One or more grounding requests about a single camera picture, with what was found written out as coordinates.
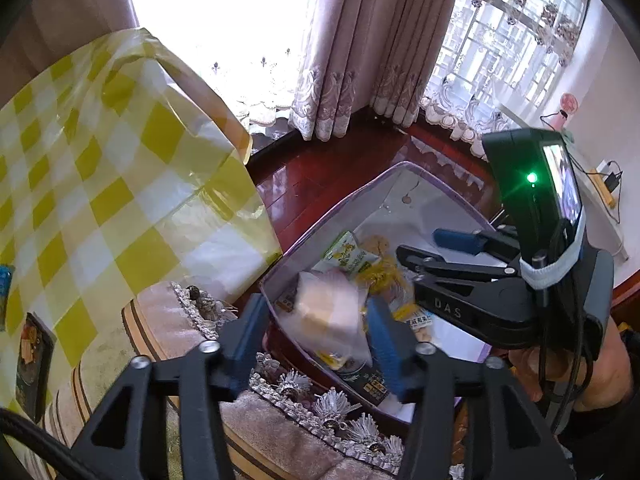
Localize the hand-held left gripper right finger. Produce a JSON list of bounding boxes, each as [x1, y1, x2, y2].
[[367, 296, 576, 480]]

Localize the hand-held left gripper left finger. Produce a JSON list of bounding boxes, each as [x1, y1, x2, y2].
[[70, 292, 271, 480]]

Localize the white lace curtain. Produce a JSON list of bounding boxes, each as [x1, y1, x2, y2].
[[420, 0, 593, 147]]

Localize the yellow checkered tablecloth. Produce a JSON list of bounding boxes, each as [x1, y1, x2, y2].
[[0, 27, 283, 411]]

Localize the white window grille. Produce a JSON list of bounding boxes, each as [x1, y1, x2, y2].
[[450, 0, 591, 86]]

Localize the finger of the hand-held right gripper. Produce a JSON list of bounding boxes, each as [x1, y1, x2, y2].
[[432, 229, 521, 261], [396, 244, 521, 286]]

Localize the yellow brown snack packet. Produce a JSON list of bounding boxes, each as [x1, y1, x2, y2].
[[367, 255, 416, 302]]

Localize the green white candy packet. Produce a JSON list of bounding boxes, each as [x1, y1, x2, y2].
[[320, 230, 381, 276]]

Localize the person's right forearm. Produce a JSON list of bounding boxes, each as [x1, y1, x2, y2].
[[565, 330, 636, 416]]

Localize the clear round biscuit packet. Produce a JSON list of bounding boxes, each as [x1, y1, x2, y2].
[[400, 305, 436, 341]]

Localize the plain pink curtain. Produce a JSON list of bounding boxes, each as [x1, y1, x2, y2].
[[27, 0, 141, 61]]

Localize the striped tasselled blanket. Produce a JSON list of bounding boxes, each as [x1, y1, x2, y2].
[[42, 280, 466, 480]]

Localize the embroidered pink curtain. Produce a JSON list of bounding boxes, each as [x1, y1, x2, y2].
[[287, 0, 468, 142]]

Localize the white side table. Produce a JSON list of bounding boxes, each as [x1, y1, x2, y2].
[[565, 130, 631, 261]]

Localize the person's right hand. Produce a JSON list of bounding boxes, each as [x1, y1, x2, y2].
[[507, 345, 556, 397]]

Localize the black cable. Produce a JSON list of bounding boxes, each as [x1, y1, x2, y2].
[[537, 225, 588, 431]]

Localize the blue edged dark bean packet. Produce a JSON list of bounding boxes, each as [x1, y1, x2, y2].
[[0, 265, 14, 333]]

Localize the small pink fan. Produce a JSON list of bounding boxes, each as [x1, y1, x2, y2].
[[540, 92, 578, 128]]

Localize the clear beige cracker packet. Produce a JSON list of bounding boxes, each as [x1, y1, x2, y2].
[[295, 271, 373, 363]]

